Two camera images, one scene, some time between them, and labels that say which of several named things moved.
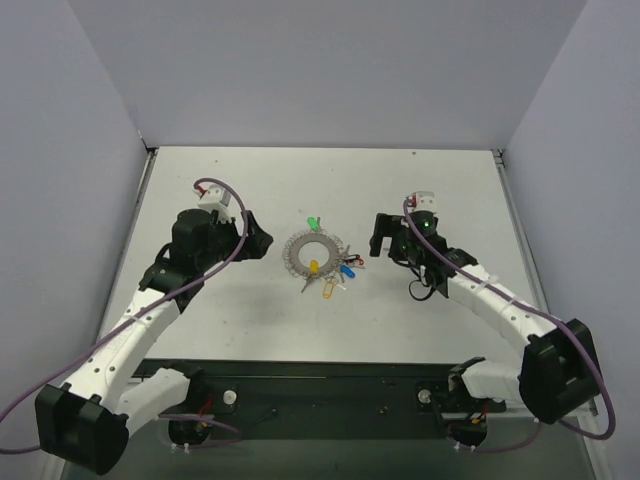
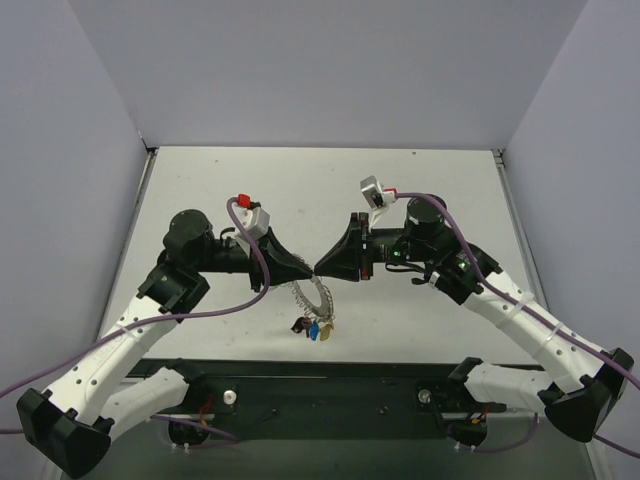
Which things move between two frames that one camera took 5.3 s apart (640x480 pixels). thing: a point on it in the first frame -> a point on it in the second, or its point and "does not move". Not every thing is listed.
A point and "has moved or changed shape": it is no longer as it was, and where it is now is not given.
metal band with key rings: [312, 253] -> [324, 311]
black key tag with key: [355, 260] has moved or changed shape
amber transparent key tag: [328, 287] -> [325, 332]
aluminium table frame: [500, 161] does not move
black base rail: [322, 399] does not move
